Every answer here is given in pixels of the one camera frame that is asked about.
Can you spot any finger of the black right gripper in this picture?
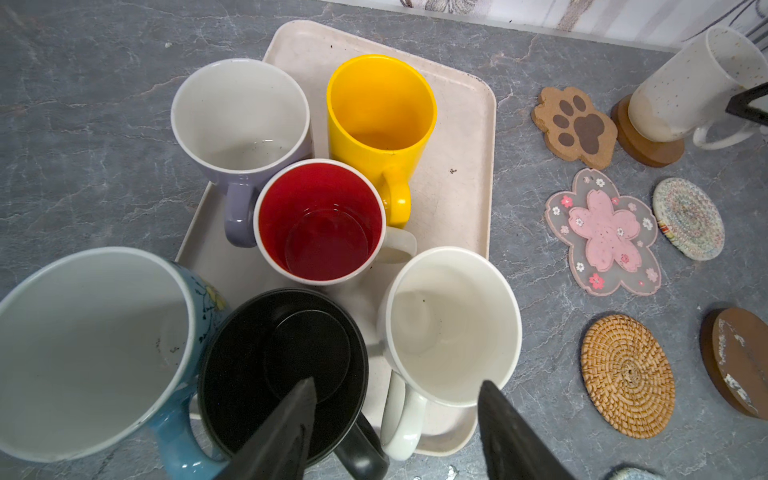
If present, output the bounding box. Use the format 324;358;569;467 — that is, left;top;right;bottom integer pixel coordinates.
726;82;768;126

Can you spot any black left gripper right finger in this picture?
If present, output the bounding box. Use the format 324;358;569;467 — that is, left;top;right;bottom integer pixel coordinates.
477;380;574;479

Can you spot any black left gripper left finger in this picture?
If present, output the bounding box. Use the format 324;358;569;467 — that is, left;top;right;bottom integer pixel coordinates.
215;377;317;480

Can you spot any brown round wooden coaster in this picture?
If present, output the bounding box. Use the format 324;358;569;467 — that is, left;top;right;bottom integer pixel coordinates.
611;95;685;168

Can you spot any black mug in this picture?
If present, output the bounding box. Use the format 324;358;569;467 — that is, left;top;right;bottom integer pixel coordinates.
198;288;389;479

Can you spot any grey blue round coaster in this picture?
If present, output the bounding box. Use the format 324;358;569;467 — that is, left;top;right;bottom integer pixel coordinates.
607;467;664;480

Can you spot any white woven rope coaster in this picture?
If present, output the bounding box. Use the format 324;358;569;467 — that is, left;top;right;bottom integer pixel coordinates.
652;177;725;261

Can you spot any woven rattan round coaster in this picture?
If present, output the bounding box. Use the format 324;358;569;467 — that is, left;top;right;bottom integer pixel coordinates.
580;314;676;439

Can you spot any cream mug front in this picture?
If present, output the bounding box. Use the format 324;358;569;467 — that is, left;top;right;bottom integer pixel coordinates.
376;246;523;461

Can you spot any brown paw print coaster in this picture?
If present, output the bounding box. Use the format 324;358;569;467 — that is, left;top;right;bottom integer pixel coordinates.
532;87;618;170

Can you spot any pink cherry blossom coaster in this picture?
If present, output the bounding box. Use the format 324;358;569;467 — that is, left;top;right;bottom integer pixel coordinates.
545;168;662;296

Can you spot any glossy amber round coaster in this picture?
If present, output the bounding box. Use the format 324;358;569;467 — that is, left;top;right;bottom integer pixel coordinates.
700;307;767;420

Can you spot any beige rectangular tray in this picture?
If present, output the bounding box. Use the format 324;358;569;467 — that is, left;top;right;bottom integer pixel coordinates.
175;19;499;458

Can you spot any yellow mug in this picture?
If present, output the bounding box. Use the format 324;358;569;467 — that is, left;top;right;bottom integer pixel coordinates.
326;55;438;228

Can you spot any light blue mug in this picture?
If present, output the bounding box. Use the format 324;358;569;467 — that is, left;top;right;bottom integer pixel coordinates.
1;247;230;479

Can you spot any red interior white mug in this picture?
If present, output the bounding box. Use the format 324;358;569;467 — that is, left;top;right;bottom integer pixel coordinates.
253;159;417;287

